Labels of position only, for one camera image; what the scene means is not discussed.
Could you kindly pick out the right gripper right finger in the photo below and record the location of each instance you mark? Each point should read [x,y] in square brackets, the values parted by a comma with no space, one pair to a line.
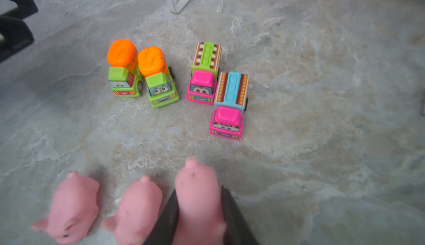
[238,231]

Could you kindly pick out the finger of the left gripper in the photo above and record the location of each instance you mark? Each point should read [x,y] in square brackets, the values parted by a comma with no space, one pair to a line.
[16,34]

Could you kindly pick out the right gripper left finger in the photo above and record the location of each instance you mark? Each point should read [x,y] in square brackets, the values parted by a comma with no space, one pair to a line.
[165,227]

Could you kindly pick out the pink toy pig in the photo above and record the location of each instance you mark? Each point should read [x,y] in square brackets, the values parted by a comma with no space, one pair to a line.
[73,210]
[201,220]
[137,213]

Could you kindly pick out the left green orange toy truck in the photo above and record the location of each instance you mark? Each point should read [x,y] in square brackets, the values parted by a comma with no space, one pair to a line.
[124,76]

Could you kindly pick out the green orange toy truck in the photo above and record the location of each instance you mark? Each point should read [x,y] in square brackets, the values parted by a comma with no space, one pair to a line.
[159,77]
[124,76]

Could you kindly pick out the pink truck blue top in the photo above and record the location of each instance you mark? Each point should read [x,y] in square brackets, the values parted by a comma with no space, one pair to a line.
[230,103]

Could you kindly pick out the right green orange toy truck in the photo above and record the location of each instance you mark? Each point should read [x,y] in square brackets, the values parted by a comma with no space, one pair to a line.
[159,77]

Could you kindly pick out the pink truck green top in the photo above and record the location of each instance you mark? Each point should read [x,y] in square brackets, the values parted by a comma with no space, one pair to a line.
[204,73]

